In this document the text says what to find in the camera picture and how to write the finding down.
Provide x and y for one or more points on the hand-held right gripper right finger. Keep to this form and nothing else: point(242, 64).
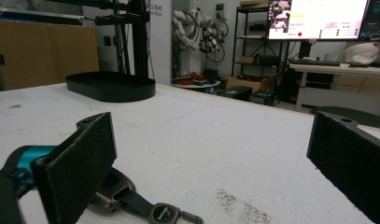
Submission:
point(349, 158)

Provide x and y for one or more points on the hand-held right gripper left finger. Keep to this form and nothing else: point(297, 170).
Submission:
point(75, 168)

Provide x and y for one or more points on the teal and black tool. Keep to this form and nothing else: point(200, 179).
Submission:
point(33, 154)

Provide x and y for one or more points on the black oval tray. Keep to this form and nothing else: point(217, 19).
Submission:
point(111, 87)

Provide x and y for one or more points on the white desk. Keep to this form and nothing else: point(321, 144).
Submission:
point(334, 71)

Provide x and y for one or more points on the black keyboard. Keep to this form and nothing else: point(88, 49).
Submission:
point(315, 62)

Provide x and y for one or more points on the brown cardboard sheet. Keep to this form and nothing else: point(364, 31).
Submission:
point(44, 53)

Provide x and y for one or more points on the open cardboard box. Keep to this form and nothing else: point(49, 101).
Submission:
point(245, 83)

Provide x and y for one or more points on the black box with green label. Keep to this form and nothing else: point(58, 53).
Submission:
point(236, 92)

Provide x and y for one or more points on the black shelf rack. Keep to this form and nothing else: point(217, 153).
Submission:
point(259, 59)

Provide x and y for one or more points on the large lit monitor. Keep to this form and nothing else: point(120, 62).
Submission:
point(321, 18)

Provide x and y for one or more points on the dark monitor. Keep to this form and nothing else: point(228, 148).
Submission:
point(377, 18)

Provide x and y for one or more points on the black metal stand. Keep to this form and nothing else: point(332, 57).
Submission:
point(140, 40)

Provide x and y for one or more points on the round white table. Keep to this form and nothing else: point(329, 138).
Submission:
point(197, 84)

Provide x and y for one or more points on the white banner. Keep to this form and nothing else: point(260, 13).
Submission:
point(160, 40)

